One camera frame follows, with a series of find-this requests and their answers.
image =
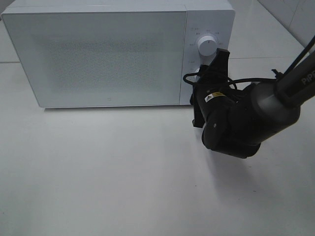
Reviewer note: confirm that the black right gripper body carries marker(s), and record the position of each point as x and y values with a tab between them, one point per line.
209	93

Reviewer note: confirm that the white timer knob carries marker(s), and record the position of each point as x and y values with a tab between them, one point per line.
195	77

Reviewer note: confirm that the white microwave door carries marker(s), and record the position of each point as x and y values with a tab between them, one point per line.
100	59

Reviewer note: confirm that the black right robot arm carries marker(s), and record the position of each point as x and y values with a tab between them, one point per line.
236	116

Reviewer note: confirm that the upper white power knob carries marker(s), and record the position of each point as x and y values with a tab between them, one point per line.
207	45

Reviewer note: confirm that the white microwave oven body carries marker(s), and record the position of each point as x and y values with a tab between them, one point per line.
203	17

